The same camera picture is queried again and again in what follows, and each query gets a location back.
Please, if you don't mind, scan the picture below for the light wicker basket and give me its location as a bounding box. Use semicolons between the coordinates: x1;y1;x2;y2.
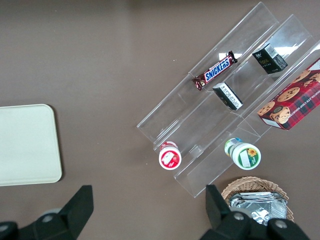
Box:
221;176;296;223

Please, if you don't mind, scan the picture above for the green sunflower yogurt cup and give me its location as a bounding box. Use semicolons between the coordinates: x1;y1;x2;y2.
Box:
224;137;263;171

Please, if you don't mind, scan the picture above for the red strawberry yogurt cup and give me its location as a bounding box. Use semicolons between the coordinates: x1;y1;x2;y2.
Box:
158;140;182;170

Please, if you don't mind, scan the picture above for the red chocolate chip cookie box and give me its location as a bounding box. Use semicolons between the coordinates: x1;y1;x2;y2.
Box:
256;57;320;131

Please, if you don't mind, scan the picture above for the small black carton box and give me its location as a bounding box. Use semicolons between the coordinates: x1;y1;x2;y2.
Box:
252;43;289;75
212;82;244;111

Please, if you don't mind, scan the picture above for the clear acrylic tiered shelf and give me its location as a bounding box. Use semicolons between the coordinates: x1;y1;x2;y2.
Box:
136;1;320;199

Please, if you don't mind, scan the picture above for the beige plastic tray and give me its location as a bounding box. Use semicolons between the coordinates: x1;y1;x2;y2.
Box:
0;103;63;187

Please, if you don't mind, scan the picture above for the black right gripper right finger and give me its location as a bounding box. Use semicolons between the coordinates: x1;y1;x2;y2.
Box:
199;184;314;240

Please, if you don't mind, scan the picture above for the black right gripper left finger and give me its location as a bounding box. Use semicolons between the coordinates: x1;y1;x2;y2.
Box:
0;185;95;240

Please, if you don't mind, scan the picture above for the Snickers chocolate bar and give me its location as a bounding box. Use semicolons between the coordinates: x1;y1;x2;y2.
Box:
191;50;238;92

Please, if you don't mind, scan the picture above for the stack of foil containers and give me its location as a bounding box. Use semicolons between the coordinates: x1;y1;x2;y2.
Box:
229;191;288;227

